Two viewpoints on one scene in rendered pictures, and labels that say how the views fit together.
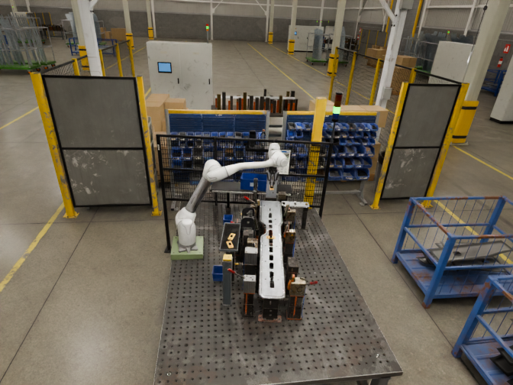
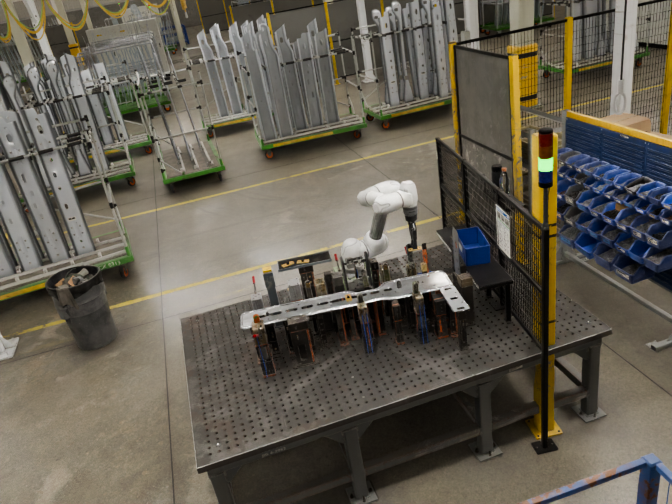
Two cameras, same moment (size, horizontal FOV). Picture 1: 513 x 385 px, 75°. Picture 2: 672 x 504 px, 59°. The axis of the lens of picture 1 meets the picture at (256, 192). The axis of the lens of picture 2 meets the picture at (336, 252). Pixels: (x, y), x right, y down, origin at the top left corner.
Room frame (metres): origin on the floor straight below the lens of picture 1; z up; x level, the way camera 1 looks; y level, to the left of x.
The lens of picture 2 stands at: (2.17, -3.42, 2.97)
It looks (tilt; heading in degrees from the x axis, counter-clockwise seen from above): 26 degrees down; 86
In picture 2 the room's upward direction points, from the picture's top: 10 degrees counter-clockwise
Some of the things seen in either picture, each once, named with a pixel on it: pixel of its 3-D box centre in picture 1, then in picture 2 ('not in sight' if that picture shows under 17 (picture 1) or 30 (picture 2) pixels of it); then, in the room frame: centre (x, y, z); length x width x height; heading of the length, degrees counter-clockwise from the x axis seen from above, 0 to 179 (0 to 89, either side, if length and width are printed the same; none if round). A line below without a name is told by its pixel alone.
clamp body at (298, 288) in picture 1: (295, 298); (264, 348); (1.84, -0.33, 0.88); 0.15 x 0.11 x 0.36; 90
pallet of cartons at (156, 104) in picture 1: (167, 124); not in sight; (7.12, 2.01, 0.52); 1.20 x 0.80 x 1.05; 5
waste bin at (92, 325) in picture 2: not in sight; (85, 308); (0.08, 1.73, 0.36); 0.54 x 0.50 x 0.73; 98
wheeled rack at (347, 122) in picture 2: not in sight; (302, 95); (2.82, 7.14, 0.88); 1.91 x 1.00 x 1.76; 5
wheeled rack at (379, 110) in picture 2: not in sight; (412, 68); (4.96, 7.66, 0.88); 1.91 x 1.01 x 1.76; 10
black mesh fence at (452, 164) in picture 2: (243, 201); (484, 274); (3.45, 0.15, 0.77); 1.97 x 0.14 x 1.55; 90
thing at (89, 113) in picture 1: (104, 151); (485, 151); (4.22, 2.09, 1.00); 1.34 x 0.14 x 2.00; 98
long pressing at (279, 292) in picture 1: (271, 239); (345, 299); (2.41, -0.15, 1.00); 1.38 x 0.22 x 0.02; 0
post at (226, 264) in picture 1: (227, 281); (273, 298); (1.94, 0.19, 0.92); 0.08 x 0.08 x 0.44; 0
